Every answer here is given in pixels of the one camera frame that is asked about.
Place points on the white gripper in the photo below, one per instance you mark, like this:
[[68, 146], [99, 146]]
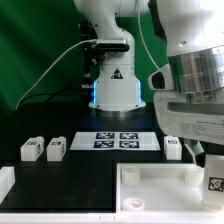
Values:
[[202, 122]]

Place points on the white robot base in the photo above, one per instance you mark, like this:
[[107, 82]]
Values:
[[116, 89]]

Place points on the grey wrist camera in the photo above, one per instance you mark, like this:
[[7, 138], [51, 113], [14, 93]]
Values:
[[162, 79]]

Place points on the white obstacle fence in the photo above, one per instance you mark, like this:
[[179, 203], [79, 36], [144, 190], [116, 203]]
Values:
[[215, 217]]

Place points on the white marker sheet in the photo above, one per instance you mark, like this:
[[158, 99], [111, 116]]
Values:
[[131, 141]]

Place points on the white square tabletop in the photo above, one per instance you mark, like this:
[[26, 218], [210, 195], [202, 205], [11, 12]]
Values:
[[162, 187]]

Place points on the black camera on base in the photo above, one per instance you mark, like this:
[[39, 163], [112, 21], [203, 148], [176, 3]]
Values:
[[111, 45]]

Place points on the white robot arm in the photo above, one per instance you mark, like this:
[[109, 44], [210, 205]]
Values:
[[189, 102]]

